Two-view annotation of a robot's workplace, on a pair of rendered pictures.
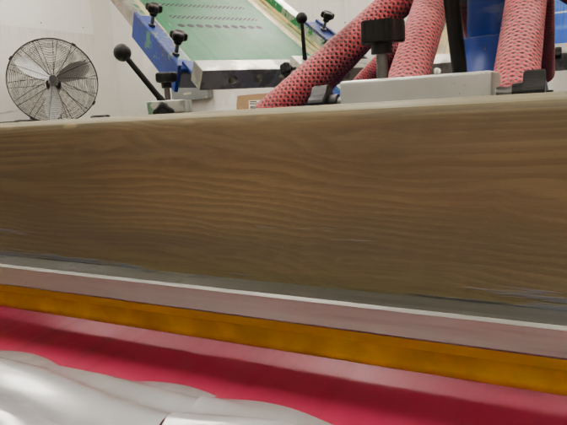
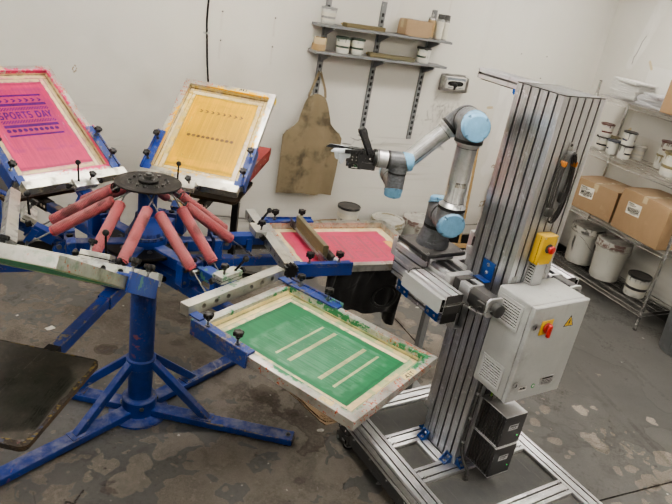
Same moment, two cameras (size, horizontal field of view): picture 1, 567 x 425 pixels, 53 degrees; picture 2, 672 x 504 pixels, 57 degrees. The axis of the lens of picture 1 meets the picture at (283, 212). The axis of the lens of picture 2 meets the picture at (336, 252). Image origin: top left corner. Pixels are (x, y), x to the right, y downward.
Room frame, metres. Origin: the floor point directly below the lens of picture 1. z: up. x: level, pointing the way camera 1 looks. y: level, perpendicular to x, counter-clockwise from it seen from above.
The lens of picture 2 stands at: (2.62, 1.93, 2.30)
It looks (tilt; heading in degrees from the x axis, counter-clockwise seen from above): 24 degrees down; 216
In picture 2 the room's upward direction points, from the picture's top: 10 degrees clockwise
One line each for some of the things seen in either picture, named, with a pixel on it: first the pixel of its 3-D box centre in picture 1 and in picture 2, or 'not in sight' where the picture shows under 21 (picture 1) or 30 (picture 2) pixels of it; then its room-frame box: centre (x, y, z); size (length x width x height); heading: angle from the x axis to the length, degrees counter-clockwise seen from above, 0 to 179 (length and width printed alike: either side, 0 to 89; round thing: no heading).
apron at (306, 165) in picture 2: not in sight; (312, 134); (-1.33, -1.39, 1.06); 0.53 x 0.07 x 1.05; 153
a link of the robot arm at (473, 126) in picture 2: not in sight; (459, 174); (0.31, 0.81, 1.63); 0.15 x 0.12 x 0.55; 46
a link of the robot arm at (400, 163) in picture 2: not in sight; (399, 161); (0.49, 0.62, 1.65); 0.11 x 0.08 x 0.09; 136
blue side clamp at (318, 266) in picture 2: not in sight; (323, 267); (0.38, 0.25, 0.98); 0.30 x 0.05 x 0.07; 153
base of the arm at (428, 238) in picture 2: not in sight; (434, 233); (0.21, 0.71, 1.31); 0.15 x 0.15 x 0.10
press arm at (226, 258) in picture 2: not in sight; (267, 259); (0.43, -0.09, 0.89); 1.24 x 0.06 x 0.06; 153
